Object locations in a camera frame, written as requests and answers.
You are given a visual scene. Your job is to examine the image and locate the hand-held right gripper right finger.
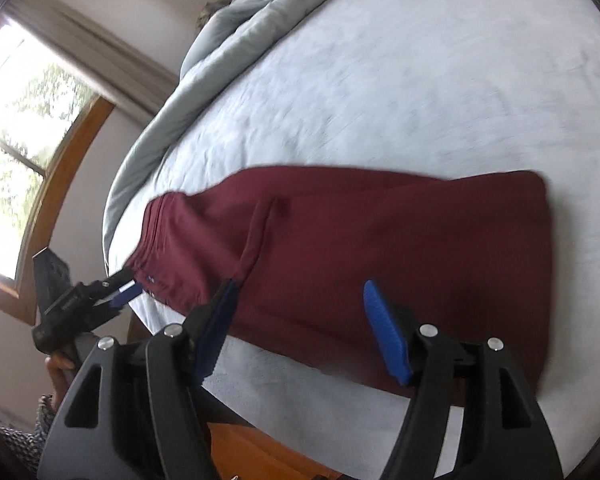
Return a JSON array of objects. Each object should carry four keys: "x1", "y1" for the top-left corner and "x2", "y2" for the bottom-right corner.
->
[{"x1": 363, "y1": 279, "x2": 564, "y2": 480}]

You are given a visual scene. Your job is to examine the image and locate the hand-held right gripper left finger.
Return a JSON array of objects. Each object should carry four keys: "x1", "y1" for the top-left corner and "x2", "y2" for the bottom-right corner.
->
[{"x1": 36, "y1": 279, "x2": 242, "y2": 480}]

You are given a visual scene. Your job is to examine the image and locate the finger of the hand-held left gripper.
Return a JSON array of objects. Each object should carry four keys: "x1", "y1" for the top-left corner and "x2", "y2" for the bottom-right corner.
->
[
  {"x1": 92, "y1": 281, "x2": 144, "y2": 312},
  {"x1": 97, "y1": 266, "x2": 134, "y2": 292}
]

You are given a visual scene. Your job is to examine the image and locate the maroon pants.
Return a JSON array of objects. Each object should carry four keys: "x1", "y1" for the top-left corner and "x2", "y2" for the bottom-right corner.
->
[{"x1": 125, "y1": 164, "x2": 556, "y2": 402}]

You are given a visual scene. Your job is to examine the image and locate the person's left forearm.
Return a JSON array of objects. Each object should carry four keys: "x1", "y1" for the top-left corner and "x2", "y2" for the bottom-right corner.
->
[{"x1": 0, "y1": 394, "x2": 57, "y2": 467}]

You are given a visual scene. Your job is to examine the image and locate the person's left hand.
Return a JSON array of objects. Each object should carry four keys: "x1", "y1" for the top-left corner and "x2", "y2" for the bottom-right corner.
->
[{"x1": 46, "y1": 342, "x2": 83, "y2": 403}]

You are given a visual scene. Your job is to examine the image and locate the wooden framed window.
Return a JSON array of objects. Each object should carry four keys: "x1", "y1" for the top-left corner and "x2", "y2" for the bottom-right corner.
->
[{"x1": 0, "y1": 15, "x2": 117, "y2": 326}]

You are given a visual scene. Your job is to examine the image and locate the beige curtain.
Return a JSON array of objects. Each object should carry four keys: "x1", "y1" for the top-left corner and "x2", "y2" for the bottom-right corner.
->
[{"x1": 5, "y1": 0, "x2": 181, "y2": 126}]

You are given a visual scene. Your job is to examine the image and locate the bed with light blue sheet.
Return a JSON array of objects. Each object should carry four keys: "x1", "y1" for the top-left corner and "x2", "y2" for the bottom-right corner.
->
[{"x1": 102, "y1": 0, "x2": 600, "y2": 480}]

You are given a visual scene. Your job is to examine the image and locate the grey duvet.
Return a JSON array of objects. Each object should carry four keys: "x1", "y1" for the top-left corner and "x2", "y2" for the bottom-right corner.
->
[{"x1": 102, "y1": 0, "x2": 381, "y2": 261}]

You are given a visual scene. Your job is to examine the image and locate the camouflage pillow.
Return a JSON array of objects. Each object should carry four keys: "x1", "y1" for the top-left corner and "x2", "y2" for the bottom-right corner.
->
[{"x1": 195, "y1": 0, "x2": 237, "y2": 29}]

